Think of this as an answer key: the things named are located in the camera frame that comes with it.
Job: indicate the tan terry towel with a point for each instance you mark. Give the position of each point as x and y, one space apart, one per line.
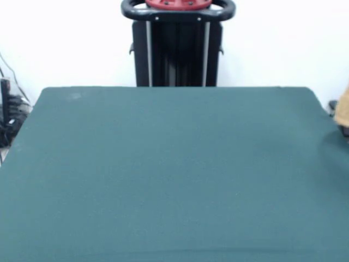
343 109

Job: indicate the red robot base disc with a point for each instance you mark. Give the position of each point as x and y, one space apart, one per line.
177 5

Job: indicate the dark green table cloth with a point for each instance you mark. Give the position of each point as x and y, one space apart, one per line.
136 177

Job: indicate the round black knob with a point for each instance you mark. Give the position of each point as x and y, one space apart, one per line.
332 104

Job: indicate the dark grey chair base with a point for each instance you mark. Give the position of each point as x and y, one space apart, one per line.
345 131

